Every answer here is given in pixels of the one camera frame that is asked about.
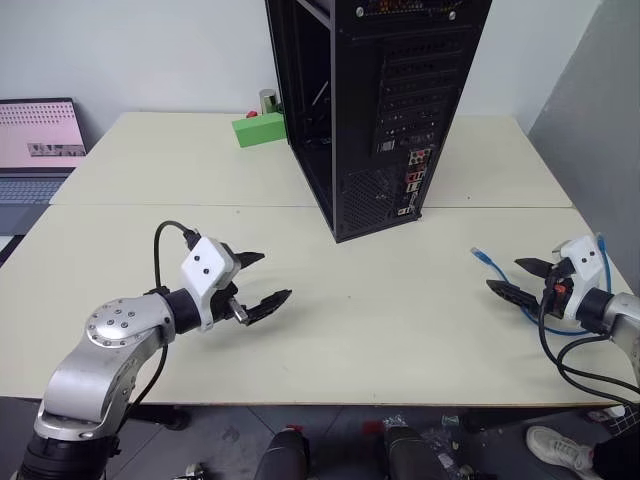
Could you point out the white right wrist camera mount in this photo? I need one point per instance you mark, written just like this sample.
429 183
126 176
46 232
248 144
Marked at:
587 270

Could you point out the dark rounded shape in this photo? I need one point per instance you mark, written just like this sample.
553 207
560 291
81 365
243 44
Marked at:
286 455
410 455

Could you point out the green rectangular box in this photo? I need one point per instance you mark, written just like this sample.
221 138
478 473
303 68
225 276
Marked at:
257 130

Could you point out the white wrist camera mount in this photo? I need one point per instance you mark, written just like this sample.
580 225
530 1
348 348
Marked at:
587 270
202 265

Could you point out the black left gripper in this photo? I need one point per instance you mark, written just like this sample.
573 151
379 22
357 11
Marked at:
222 300

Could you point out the black table foot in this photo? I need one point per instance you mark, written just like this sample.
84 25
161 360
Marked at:
160 416

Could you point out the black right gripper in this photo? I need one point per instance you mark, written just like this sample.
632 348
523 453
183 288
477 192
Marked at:
554 300

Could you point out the grey partition panel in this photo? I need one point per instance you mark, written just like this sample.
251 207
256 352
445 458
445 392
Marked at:
590 125

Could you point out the black white checkered object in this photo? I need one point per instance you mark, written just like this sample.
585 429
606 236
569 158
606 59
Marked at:
622 420

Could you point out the black computer tower case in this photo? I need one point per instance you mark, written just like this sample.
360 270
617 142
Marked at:
370 125

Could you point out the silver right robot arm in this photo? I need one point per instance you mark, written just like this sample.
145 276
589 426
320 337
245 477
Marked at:
625 315

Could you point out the white sneaker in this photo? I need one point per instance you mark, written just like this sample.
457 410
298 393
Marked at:
557 447

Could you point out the open laptop with pink screen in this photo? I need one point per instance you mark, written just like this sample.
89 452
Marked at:
37 135

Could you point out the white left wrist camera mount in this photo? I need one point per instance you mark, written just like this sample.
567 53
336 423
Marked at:
202 265

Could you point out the black trouser leg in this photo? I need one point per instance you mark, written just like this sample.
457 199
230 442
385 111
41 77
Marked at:
617 457

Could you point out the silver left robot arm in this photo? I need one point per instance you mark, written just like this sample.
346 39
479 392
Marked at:
95 360

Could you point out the silver cylinder with green label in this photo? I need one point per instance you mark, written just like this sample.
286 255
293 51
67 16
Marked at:
267 100

